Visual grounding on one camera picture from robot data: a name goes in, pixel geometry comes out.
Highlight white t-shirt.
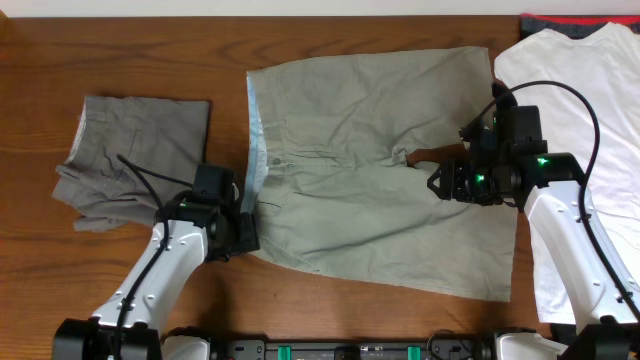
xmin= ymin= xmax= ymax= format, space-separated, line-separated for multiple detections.
xmin=493 ymin=22 xmax=640 ymax=326

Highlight olive green shorts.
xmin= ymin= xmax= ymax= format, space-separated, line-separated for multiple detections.
xmin=243 ymin=47 xmax=517 ymax=302

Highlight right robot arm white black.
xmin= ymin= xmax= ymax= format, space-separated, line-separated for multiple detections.
xmin=428 ymin=127 xmax=639 ymax=359

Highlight dark garment with red trim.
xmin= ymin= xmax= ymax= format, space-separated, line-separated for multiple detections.
xmin=519 ymin=14 xmax=639 ymax=40

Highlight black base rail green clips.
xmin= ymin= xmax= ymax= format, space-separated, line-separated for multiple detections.
xmin=212 ymin=330 xmax=495 ymax=360

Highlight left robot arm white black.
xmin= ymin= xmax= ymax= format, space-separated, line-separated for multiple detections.
xmin=52 ymin=193 xmax=260 ymax=360

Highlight black garment under shirt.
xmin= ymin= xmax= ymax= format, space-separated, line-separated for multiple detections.
xmin=492 ymin=82 xmax=518 ymax=111

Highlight folded grey shorts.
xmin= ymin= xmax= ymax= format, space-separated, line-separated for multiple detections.
xmin=53 ymin=96 xmax=211 ymax=232

